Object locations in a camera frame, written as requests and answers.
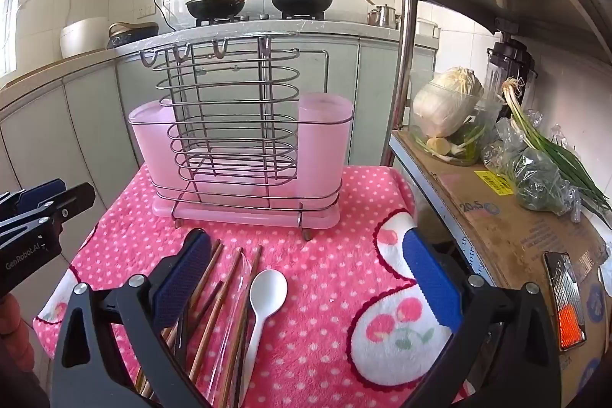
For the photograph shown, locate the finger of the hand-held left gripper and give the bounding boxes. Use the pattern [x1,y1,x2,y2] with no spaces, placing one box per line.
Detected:
[0,182,96,246]
[0,179,67,215]

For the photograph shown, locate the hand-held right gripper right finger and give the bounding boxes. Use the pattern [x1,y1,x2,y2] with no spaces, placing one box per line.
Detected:
[402,227,562,408]

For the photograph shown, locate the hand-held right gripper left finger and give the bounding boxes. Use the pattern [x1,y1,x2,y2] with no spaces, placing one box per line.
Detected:
[50,229,213,408]

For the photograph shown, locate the pile of wooden chopsticks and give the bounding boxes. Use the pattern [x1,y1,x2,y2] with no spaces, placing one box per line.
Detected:
[134,238,264,408]

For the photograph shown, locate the white plastic spoon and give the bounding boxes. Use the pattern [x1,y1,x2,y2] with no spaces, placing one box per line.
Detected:
[238,269,288,406]

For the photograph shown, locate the pink plastic utensil holder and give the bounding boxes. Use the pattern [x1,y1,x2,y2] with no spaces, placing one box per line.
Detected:
[296,91,355,198]
[128,99,202,198]

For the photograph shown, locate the metal wire utensil rack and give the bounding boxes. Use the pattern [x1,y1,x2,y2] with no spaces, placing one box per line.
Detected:
[140,36,342,241]

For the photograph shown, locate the person's left forearm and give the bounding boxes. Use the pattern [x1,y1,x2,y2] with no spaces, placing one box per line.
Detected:
[0,293,51,408]

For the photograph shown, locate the brown cardboard sheet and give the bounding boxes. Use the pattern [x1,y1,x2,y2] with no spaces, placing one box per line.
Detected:
[397,128,612,408]

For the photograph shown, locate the pink plastic drip tray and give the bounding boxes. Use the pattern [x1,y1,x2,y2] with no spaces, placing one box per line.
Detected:
[153,185,341,229]

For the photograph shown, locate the lower kitchen cabinets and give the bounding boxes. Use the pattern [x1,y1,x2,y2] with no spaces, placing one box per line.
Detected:
[0,20,438,218]

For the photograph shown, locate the pink polka dot blanket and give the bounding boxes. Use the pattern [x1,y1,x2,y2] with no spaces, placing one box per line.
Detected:
[33,164,479,408]

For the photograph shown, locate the metal grater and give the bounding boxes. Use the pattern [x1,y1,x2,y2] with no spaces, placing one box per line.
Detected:
[544,251,588,351]

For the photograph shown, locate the plastic bag of greens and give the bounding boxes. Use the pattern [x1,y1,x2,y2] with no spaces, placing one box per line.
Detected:
[483,112,581,218]

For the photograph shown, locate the white rice cooker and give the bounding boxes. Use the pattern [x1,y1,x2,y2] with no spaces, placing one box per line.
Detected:
[60,17,112,60]

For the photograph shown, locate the black electric griddle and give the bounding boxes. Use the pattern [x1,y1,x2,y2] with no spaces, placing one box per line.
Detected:
[107,22,160,50]

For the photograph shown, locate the clear plastic container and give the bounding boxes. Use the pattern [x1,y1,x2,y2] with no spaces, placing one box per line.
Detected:
[409,73,503,165]

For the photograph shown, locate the napa cabbage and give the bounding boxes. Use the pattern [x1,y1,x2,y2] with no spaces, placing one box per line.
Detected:
[412,66,485,137]

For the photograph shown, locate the window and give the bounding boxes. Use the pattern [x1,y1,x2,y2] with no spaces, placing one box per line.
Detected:
[0,0,24,79]

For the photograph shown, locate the green onions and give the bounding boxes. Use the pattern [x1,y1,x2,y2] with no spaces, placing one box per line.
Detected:
[501,77,612,227]

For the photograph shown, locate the metal shelf rack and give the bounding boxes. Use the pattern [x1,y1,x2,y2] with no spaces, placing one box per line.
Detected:
[382,0,612,408]

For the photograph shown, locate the black blender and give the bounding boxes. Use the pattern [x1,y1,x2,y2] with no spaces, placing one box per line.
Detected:
[485,37,539,103]

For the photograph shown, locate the gas stove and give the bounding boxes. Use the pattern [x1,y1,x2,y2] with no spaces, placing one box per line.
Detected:
[195,11,330,26]

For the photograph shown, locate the steel kettle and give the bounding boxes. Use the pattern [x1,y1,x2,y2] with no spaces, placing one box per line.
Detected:
[380,4,400,29]

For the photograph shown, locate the black wok with wooden handle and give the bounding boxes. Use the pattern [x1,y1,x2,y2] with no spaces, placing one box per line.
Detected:
[186,0,269,21]

